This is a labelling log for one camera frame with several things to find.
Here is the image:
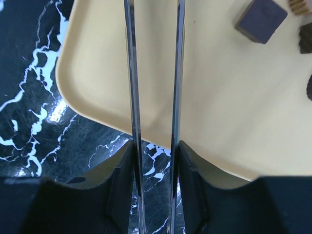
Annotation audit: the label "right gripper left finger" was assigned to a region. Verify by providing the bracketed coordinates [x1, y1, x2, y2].
[0, 142, 134, 234]

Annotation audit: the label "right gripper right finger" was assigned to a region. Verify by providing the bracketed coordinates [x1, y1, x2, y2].
[178, 141, 312, 234]

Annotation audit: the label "metal tongs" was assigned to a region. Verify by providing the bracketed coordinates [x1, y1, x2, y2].
[123, 0, 186, 234]

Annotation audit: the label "dark chocolate oval piece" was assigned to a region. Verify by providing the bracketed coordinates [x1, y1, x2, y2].
[306, 75, 312, 100]

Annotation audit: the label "dark chocolate square lower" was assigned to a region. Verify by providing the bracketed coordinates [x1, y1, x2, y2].
[234, 0, 288, 44]

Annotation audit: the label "dark chocolate centre piece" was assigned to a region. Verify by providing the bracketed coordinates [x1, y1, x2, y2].
[299, 22, 312, 54]

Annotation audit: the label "brown round chocolate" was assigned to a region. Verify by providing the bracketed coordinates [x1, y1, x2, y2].
[288, 0, 312, 15]

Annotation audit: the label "orange plastic tray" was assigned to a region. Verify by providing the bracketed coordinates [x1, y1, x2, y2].
[56, 0, 312, 180]

